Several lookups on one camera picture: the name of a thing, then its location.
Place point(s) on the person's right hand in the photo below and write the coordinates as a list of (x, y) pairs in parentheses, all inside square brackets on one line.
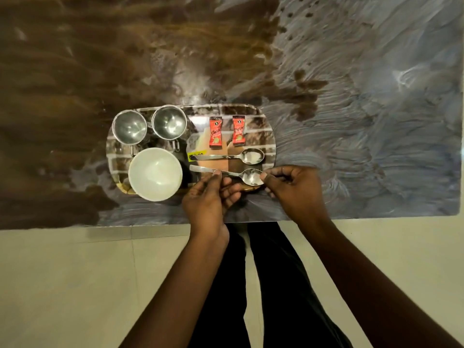
[(302, 195)]

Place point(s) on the person's left hand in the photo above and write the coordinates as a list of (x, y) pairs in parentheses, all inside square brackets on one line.
[(205, 208)]

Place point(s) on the person's right thumb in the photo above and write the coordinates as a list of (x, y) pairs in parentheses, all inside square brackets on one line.
[(277, 188)]

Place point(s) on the person's left thumb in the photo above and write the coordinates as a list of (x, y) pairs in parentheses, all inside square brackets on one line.
[(232, 192)]

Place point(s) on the plain steel spoon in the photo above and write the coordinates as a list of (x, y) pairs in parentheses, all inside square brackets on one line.
[(253, 177)]

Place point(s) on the person's left forearm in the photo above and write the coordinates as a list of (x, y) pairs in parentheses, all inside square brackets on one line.
[(181, 289)]

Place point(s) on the person's right forearm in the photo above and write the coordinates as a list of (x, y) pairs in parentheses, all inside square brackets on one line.
[(366, 286)]

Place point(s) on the steel spoon with yellow sticker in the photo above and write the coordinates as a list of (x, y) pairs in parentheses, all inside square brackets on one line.
[(253, 156)]

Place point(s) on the patterned oval serving tray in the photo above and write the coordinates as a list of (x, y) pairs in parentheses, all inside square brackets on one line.
[(266, 141)]

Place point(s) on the red sachet packet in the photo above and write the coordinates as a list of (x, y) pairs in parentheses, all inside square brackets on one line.
[(239, 131), (215, 133)]

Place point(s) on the white ceramic bowl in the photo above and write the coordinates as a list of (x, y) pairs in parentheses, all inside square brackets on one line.
[(155, 174)]

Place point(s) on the person's black trousers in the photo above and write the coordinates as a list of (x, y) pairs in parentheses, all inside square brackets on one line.
[(286, 286)]

